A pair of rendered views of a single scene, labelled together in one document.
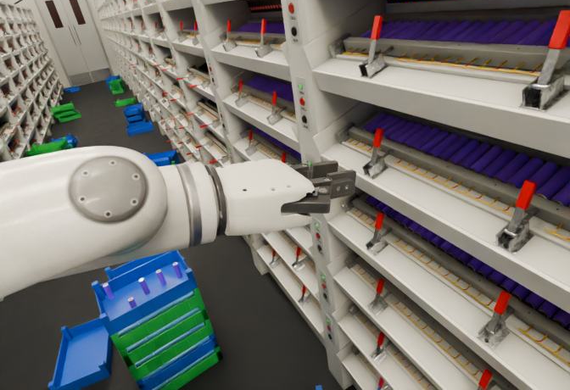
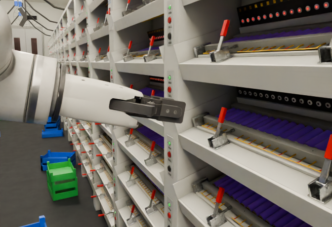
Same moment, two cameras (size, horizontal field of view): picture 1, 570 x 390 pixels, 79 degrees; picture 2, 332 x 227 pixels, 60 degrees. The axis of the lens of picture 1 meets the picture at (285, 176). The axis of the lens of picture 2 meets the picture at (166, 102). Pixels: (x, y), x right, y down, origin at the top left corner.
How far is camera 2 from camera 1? 0.16 m
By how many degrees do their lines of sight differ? 20
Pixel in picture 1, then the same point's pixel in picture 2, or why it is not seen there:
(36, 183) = not seen: outside the picture
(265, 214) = (95, 101)
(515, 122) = (315, 76)
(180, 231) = (18, 93)
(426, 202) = (255, 165)
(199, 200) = (42, 74)
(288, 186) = (121, 89)
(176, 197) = (23, 65)
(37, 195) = not seen: outside the picture
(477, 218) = (296, 177)
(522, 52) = (323, 35)
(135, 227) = not seen: outside the picture
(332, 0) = (199, 18)
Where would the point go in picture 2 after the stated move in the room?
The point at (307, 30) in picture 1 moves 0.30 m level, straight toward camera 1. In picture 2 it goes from (178, 34) to (162, 17)
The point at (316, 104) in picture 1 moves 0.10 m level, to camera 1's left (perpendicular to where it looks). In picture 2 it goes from (179, 91) to (142, 91)
